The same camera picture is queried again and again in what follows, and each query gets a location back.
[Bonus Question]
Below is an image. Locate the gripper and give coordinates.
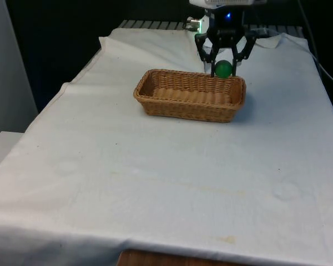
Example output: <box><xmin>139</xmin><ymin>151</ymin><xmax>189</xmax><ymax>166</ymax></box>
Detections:
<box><xmin>194</xmin><ymin>6</ymin><xmax>258</xmax><ymax>78</ymax></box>

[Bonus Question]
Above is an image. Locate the green ball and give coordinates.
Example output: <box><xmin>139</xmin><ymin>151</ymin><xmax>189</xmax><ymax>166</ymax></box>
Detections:
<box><xmin>214</xmin><ymin>59</ymin><xmax>234</xmax><ymax>79</ymax></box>

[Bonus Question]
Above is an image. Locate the wicker basket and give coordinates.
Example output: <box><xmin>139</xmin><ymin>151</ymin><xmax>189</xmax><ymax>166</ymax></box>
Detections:
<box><xmin>133</xmin><ymin>68</ymin><xmax>247</xmax><ymax>124</ymax></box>

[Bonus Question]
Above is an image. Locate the pale grey cabinet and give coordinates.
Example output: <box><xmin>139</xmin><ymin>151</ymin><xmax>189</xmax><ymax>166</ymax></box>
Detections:
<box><xmin>0</xmin><ymin>0</ymin><xmax>40</xmax><ymax>145</ymax></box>

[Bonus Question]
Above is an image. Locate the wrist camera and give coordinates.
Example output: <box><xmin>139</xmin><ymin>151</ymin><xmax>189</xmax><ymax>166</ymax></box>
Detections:
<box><xmin>188</xmin><ymin>0</ymin><xmax>268</xmax><ymax>8</ymax></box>

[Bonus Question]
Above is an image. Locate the grey cable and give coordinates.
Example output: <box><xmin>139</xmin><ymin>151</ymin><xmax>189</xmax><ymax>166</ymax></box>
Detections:
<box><xmin>296</xmin><ymin>0</ymin><xmax>333</xmax><ymax>88</ymax></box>

